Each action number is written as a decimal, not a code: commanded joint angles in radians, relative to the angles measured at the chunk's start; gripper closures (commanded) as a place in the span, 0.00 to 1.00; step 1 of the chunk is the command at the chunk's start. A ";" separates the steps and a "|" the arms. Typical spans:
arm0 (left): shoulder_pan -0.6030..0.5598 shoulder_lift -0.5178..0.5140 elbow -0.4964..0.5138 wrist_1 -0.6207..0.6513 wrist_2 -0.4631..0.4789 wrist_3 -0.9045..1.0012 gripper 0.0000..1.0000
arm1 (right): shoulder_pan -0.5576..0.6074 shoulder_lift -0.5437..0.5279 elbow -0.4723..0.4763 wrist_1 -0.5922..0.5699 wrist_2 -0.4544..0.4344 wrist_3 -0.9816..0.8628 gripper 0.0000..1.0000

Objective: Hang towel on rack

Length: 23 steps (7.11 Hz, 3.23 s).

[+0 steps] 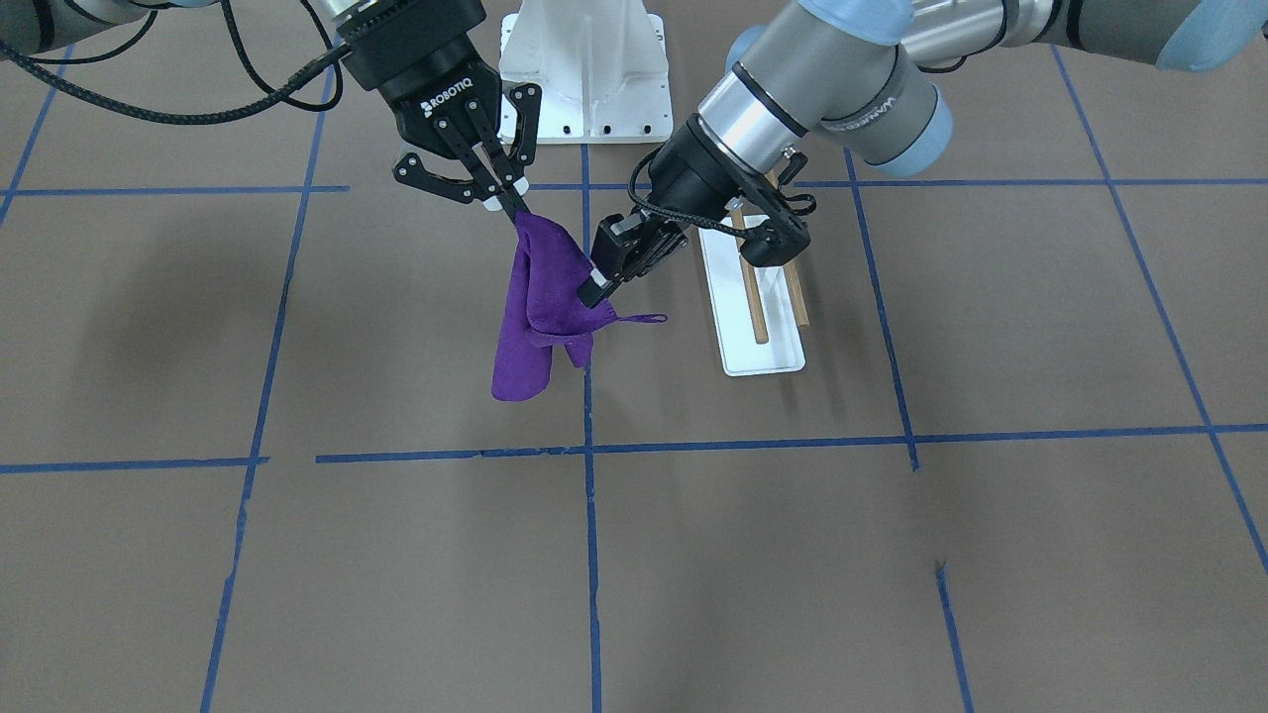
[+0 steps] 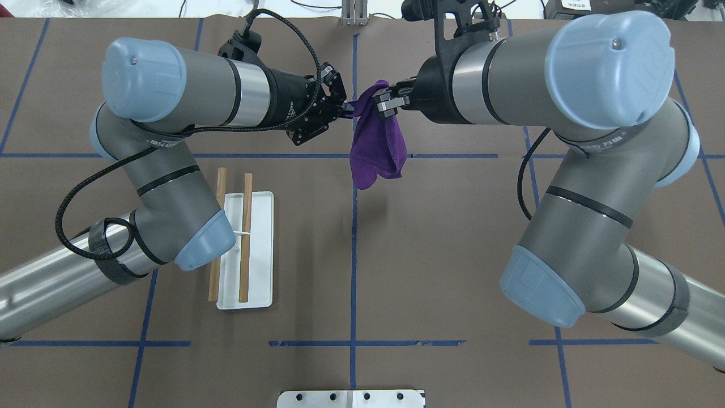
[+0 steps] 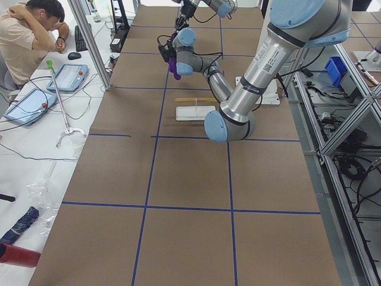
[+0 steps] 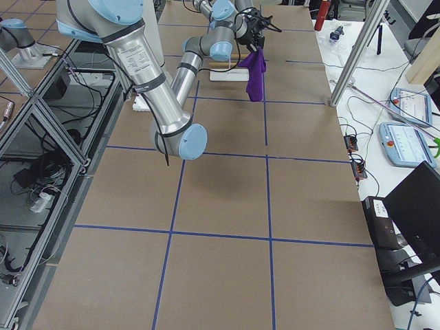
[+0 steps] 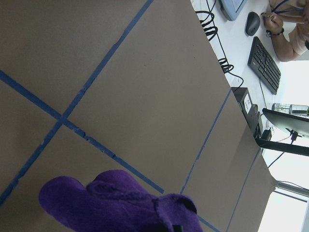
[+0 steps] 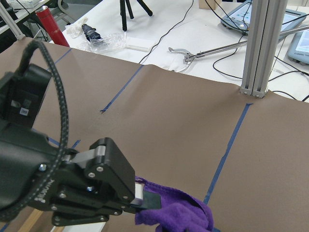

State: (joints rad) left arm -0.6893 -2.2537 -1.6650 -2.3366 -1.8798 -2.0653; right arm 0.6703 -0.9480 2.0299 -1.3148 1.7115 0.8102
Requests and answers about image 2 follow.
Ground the white rack base tray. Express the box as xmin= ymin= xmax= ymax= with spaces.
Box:
xmin=216 ymin=191 xmax=274 ymax=311

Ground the wooden rack rod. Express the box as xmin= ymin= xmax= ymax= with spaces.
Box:
xmin=238 ymin=173 xmax=253 ymax=304
xmin=208 ymin=167 xmax=227 ymax=303

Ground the purple microfiber towel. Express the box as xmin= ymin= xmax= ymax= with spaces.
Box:
xmin=348 ymin=79 xmax=408 ymax=189

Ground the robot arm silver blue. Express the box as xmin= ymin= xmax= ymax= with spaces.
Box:
xmin=1 ymin=38 xmax=352 ymax=346
xmin=376 ymin=1 xmax=724 ymax=372

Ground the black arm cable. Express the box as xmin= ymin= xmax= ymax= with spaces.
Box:
xmin=55 ymin=8 xmax=323 ymax=261
xmin=517 ymin=127 xmax=551 ymax=222

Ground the aluminium frame post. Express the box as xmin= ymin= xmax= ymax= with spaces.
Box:
xmin=341 ymin=0 xmax=369 ymax=27

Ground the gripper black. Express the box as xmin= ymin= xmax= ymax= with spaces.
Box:
xmin=266 ymin=63 xmax=354 ymax=146
xmin=374 ymin=56 xmax=457 ymax=124

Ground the wooden rack rod rear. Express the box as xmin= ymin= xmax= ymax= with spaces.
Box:
xmin=208 ymin=167 xmax=227 ymax=303

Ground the wooden rack rod front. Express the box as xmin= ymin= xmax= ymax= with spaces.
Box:
xmin=238 ymin=173 xmax=253 ymax=304

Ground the white pedestal column base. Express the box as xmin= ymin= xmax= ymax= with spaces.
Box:
xmin=276 ymin=389 xmax=427 ymax=407

